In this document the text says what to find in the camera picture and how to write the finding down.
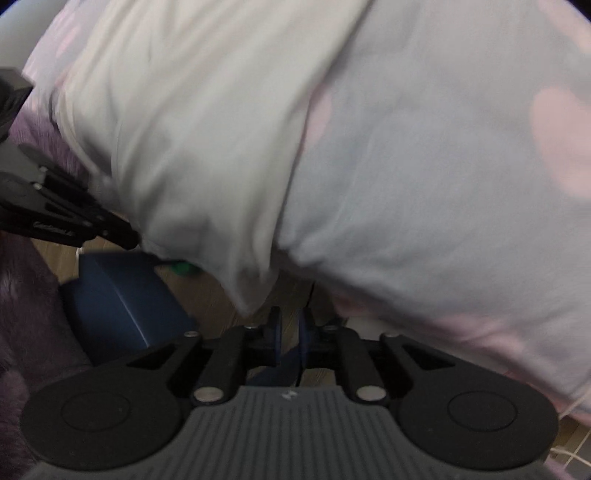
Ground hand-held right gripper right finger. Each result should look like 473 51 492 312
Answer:
299 308 455 407

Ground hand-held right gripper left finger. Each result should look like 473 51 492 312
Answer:
127 308 281 407

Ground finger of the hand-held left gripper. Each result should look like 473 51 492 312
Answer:
85 203 140 250

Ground cream T-shirt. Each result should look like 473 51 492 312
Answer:
46 0 370 315

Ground dark blue box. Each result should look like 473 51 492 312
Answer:
60 251 199 365

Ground small green object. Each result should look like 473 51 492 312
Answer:
164 259 204 278

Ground purple fleece robe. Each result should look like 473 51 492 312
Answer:
0 111 93 467

